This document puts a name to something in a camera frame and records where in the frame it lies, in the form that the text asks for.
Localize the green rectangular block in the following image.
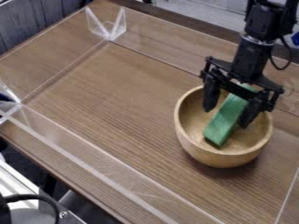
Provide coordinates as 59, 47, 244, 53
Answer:
202, 82, 259, 148

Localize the black cable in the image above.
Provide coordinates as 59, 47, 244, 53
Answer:
0, 193, 62, 224

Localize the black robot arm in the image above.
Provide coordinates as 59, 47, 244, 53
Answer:
200, 0, 299, 127

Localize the grey metal bracket with screw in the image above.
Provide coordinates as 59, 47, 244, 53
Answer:
38, 190, 88, 224

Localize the clear acrylic front barrier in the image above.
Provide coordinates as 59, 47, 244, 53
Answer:
0, 82, 224, 224

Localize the clear acrylic corner bracket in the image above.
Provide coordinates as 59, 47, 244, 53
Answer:
84, 7, 127, 41

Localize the brown wooden bowl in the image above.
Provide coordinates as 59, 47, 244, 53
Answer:
174, 86, 274, 168

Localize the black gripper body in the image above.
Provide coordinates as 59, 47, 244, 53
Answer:
200, 35, 284, 113

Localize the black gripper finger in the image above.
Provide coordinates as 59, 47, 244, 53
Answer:
238, 98, 262, 129
202, 74, 220, 112

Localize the blue object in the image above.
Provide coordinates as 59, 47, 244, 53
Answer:
291, 31, 299, 46

